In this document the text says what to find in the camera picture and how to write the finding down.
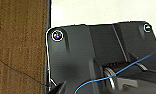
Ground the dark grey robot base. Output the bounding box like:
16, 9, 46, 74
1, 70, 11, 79
45, 20, 156, 94

